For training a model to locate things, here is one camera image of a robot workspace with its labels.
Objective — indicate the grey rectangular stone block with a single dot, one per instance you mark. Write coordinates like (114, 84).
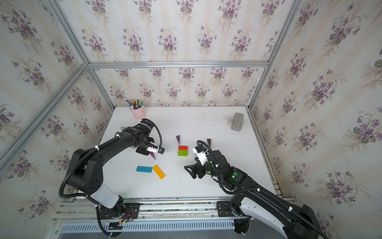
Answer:
(237, 122)

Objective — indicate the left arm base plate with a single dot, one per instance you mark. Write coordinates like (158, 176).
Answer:
(129, 212)

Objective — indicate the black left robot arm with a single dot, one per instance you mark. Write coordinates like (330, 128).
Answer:
(84, 176)

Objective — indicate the pink pen cup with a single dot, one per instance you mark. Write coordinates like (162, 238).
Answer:
(139, 113)

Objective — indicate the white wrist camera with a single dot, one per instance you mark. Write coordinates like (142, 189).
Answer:
(201, 155)
(154, 148)

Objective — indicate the teal rectangular block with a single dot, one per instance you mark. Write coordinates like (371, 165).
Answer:
(144, 169)

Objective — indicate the green rectangular block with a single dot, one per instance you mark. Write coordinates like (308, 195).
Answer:
(183, 153)

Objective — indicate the yellow rectangular block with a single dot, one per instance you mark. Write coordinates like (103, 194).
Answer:
(159, 172)

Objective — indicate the white slotted cable duct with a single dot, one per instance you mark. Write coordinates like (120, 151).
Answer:
(149, 226)

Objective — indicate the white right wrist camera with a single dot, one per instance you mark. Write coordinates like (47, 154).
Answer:
(201, 155)

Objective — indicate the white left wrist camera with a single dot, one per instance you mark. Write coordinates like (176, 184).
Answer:
(154, 148)

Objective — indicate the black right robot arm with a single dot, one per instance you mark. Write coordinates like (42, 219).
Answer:
(249, 200)

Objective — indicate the colourful pens bundle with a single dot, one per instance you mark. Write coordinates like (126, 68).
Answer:
(135, 104)

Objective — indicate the aluminium mounting rail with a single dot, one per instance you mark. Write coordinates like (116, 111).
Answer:
(150, 209)

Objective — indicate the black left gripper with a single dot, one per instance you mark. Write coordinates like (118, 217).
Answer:
(143, 152)

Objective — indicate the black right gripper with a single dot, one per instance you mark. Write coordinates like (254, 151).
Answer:
(198, 167)

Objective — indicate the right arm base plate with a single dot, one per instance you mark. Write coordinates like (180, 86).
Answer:
(227, 209)

